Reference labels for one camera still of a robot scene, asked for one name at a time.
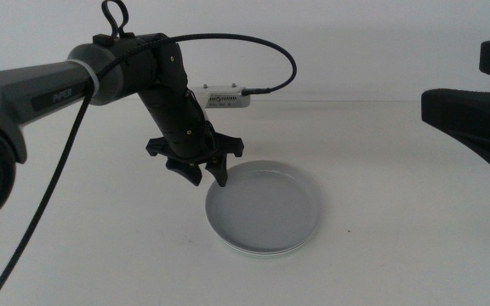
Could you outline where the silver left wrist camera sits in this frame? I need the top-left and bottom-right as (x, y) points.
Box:
(188, 83), (252, 110)

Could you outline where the white shallow bowl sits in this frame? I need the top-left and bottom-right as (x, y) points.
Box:
(223, 246), (310, 257)

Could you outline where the grey shallow bowl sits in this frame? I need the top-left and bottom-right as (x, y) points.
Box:
(204, 159), (323, 255)

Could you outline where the black braided camera cable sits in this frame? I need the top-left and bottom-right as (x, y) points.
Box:
(0, 32), (299, 306)

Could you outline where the thin black looped cable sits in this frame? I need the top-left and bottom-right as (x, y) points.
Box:
(100, 0), (130, 40)

